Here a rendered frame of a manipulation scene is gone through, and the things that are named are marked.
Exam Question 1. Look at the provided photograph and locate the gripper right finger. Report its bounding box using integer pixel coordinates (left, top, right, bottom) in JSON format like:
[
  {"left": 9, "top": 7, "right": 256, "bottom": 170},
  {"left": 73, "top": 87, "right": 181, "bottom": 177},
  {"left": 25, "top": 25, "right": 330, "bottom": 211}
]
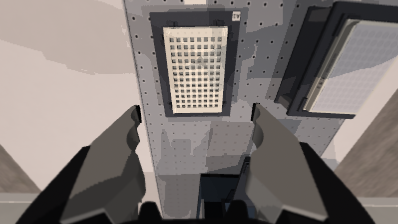
[{"left": 245, "top": 103, "right": 376, "bottom": 224}]

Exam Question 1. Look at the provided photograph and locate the dark grey rectangular frame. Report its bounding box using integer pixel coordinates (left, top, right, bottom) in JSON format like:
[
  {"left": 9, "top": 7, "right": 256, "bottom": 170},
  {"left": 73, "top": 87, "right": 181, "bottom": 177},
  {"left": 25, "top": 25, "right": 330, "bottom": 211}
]
[{"left": 149, "top": 11, "right": 241, "bottom": 117}]

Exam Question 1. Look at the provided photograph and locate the cream well plate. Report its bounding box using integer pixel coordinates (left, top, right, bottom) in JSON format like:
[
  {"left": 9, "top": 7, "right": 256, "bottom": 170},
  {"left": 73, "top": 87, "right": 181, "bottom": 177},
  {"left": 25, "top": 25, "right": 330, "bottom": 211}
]
[{"left": 163, "top": 26, "right": 228, "bottom": 113}]

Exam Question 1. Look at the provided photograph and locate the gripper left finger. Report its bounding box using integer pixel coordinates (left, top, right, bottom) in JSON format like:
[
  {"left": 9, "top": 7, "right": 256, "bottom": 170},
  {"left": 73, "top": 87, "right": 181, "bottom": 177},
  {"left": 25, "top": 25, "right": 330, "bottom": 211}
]
[{"left": 15, "top": 105, "right": 146, "bottom": 224}]

